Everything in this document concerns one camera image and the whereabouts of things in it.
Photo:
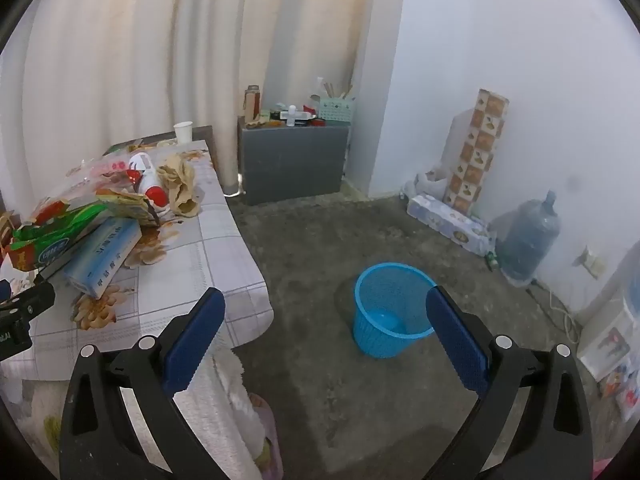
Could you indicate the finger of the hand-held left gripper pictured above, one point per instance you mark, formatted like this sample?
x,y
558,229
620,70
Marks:
x,y
30,302

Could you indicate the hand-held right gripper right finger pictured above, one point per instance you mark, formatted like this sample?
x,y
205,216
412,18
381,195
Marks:
x,y
457,340

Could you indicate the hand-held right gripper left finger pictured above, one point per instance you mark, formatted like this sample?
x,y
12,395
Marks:
x,y
195,340

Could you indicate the blue plastic waste basket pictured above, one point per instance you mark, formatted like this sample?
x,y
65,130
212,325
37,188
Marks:
x,y
370,330

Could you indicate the brown paper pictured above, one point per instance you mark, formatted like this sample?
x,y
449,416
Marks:
x,y
182,185

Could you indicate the green and red snack bag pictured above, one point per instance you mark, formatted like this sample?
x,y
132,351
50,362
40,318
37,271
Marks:
x,y
55,232

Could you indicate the floral checked tablecloth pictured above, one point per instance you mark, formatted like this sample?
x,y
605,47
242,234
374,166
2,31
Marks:
x,y
210,260

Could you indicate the blue tissue box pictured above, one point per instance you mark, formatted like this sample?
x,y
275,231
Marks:
x,y
102,255

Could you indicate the small green bottle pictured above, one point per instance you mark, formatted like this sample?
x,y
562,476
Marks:
x,y
492,260

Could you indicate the pink cloth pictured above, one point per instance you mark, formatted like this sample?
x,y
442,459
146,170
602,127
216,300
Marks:
x,y
267,435

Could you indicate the large blue water jug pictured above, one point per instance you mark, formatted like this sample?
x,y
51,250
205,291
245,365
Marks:
x,y
527,240

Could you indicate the beige packet red edge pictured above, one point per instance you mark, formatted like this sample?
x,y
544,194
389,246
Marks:
x,y
132,207

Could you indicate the clear plastic bag pink print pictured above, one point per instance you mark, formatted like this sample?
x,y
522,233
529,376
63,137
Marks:
x,y
100,172

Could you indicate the white plastic bag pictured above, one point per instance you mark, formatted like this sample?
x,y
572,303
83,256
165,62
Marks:
x,y
425,182

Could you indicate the white milk bottle red cap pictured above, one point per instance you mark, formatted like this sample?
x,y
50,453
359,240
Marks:
x,y
147,180

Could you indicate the checkered cardboard box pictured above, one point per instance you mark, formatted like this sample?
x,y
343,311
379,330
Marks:
x,y
475,160

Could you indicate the grey cabinet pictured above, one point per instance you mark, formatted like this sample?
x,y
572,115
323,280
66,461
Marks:
x,y
292,160

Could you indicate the white paper cup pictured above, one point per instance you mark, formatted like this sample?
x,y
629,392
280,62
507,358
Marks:
x,y
183,132

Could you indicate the small white bottle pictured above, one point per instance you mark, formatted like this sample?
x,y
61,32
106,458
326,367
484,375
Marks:
x,y
291,116

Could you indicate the green pen holder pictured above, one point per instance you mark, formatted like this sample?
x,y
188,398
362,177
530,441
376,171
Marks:
x,y
337,111

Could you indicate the cream curtain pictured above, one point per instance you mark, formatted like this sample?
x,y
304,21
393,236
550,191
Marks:
x,y
150,35

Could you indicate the wall socket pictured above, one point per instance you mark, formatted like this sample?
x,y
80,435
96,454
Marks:
x,y
592,261

